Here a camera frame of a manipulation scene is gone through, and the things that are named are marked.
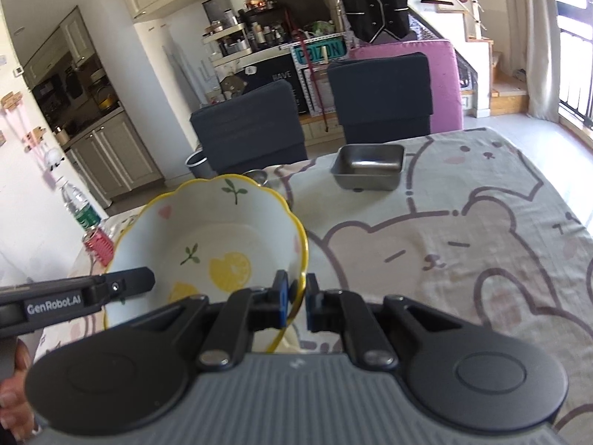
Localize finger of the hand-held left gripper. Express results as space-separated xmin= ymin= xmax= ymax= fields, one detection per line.
xmin=88 ymin=267 xmax=156 ymax=306

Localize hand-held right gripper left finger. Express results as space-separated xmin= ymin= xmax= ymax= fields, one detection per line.
xmin=132 ymin=270 xmax=292 ymax=372

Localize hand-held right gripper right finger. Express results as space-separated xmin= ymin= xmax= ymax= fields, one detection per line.
xmin=306 ymin=273 xmax=468 ymax=369

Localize floral ceramic bowl yellow rim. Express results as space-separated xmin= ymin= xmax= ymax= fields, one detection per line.
xmin=103 ymin=174 xmax=309 ymax=353

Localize square steel bowl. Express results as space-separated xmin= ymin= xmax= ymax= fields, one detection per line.
xmin=330 ymin=144 xmax=406 ymax=192

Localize person's left hand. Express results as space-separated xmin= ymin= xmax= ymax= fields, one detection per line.
xmin=0 ymin=340 xmax=35 ymax=441

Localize red drink can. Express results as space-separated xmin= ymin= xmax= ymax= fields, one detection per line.
xmin=82 ymin=228 xmax=116 ymax=266

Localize clear water bottle green label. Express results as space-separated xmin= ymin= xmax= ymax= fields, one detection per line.
xmin=62 ymin=178 xmax=103 ymax=233

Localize round steel bowl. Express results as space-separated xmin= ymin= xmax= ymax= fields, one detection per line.
xmin=241 ymin=169 xmax=270 ymax=189

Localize cream kitchen base cabinet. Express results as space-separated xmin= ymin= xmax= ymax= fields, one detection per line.
xmin=67 ymin=111 xmax=165 ymax=205

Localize grey trash bin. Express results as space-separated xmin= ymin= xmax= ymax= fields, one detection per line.
xmin=185 ymin=151 xmax=209 ymax=179

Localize bear printed tablecloth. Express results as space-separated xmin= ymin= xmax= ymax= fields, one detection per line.
xmin=0 ymin=127 xmax=593 ymax=436

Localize dark grey chair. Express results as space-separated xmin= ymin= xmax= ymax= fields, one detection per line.
xmin=190 ymin=80 xmax=309 ymax=178
xmin=327 ymin=52 xmax=434 ymax=144

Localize black letter board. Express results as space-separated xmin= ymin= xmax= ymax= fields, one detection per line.
xmin=222 ymin=53 xmax=309 ymax=114

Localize teal sign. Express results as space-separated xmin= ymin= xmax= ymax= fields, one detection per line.
xmin=291 ymin=39 xmax=348 ymax=66

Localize white storage trolley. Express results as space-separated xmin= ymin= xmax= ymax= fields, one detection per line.
xmin=201 ymin=23 xmax=253 ymax=63

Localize pink chair cushion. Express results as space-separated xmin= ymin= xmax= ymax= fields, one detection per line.
xmin=348 ymin=39 xmax=464 ymax=133

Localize black vest white trim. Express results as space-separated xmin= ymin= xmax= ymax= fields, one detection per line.
xmin=340 ymin=0 xmax=411 ymax=43

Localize beige curtain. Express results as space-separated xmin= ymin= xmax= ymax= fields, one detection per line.
xmin=526 ymin=0 xmax=563 ymax=123

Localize black barred window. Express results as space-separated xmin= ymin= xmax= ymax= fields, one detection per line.
xmin=556 ymin=0 xmax=593 ymax=131

